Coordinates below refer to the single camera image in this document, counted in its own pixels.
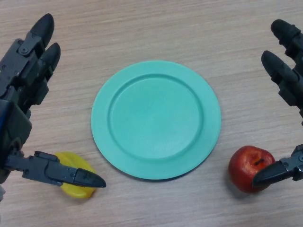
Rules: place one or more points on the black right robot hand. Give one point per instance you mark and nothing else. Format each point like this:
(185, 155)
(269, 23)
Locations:
(287, 78)

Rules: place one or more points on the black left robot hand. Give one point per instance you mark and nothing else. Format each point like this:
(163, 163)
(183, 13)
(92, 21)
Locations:
(16, 113)

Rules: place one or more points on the red apple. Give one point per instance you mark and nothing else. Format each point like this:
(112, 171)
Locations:
(247, 165)

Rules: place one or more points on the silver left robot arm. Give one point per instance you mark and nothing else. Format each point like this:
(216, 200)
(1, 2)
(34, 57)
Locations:
(2, 192)

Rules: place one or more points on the green round plate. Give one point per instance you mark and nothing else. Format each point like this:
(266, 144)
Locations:
(156, 120)

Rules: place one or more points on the yellow starfruit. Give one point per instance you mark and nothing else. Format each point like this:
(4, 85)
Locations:
(78, 163)

